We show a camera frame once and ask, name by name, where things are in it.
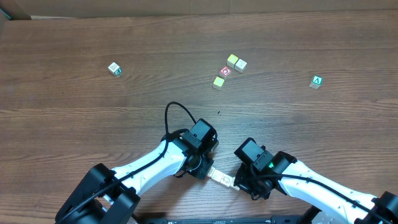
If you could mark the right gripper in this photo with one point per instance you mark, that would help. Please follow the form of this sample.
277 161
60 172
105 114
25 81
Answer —
241 179

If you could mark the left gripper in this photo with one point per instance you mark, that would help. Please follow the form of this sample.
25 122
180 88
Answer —
204 170

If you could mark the white patterned block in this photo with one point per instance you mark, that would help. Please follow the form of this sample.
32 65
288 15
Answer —
211 172

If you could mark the yellow block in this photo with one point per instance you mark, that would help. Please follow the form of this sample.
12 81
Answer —
218 83
232 60
218 176

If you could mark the white block green edge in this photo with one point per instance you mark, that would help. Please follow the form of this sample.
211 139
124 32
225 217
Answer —
226 180

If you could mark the white block red mark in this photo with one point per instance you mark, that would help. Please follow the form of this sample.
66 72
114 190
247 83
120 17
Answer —
234 187

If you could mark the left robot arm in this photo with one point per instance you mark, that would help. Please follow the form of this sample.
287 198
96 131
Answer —
111 195

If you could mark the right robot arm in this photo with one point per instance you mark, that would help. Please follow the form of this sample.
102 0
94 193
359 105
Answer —
327 198

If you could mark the red circle block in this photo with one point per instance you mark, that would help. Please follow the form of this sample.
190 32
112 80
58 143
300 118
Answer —
225 72

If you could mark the white block far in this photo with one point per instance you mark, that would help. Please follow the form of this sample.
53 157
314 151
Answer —
240 65

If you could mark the green letter block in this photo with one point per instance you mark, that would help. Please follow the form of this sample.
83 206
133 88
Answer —
316 82

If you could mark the white block green side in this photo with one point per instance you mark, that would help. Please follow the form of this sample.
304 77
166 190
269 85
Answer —
115 69

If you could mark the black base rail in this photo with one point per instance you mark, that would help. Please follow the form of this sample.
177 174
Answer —
278 219

